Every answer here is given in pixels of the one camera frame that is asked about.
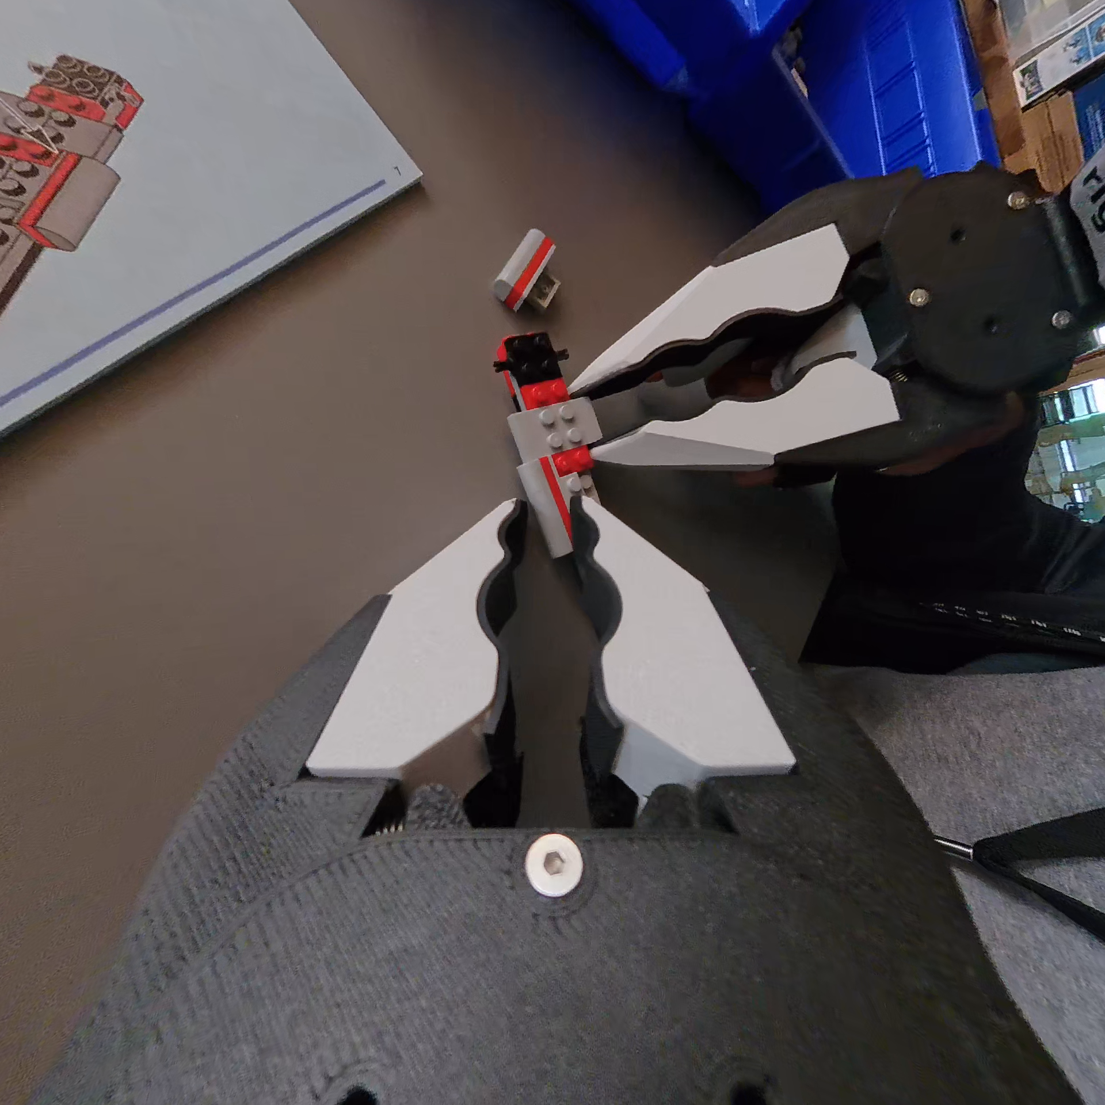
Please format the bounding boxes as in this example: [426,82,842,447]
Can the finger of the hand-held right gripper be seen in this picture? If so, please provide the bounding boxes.
[561,167,907,402]
[590,357,906,474]

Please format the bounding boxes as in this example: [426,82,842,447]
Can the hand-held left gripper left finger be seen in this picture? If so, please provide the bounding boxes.
[304,497,529,786]

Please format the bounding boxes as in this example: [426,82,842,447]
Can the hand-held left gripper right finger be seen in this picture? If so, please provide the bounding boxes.
[570,496,798,823]

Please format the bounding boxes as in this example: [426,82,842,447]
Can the grey red brick assembly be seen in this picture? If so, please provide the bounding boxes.
[517,457,577,559]
[491,228,562,311]

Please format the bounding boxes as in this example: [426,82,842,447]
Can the long grey studded plate assembly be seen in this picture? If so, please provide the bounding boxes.
[493,332,602,502]

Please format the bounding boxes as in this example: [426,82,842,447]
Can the pale blue instruction booklet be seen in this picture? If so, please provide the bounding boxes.
[0,0,425,436]

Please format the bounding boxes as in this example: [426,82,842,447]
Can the person's right forearm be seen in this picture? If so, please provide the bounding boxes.
[803,397,1105,674]

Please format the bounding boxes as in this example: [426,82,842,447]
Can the grey desk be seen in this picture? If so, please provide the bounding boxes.
[0,0,838,1098]

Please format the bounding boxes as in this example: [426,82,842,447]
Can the person's right hand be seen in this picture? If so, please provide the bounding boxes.
[709,348,782,405]

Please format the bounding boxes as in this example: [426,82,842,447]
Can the flat cardboard boxes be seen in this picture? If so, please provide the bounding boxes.
[984,0,1091,192]

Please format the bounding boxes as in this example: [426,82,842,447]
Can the small printed box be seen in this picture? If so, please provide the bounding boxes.
[1011,15,1105,108]

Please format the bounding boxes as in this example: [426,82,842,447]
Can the person's torso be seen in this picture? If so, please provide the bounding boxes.
[811,638,1105,1105]

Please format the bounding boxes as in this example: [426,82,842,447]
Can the speckled drawstring cord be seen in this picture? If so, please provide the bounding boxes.
[919,599,1105,644]

